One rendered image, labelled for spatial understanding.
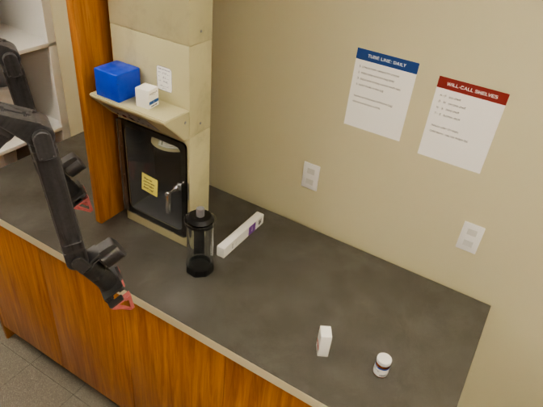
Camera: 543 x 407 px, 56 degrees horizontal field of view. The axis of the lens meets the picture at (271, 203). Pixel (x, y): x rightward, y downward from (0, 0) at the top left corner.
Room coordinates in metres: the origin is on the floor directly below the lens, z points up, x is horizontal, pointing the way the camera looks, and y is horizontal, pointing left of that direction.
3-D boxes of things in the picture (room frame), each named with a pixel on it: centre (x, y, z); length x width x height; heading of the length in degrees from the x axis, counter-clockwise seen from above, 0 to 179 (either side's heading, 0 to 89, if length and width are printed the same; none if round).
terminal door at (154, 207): (1.52, 0.43, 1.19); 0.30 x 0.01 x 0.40; 62
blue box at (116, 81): (1.52, 0.53, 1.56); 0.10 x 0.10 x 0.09; 62
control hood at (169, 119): (1.48, 0.46, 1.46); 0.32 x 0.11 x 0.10; 62
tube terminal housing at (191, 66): (1.64, 0.37, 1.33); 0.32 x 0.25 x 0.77; 62
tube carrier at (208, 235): (1.35, 0.23, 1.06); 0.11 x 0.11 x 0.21
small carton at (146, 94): (1.46, 0.42, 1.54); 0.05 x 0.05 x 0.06; 68
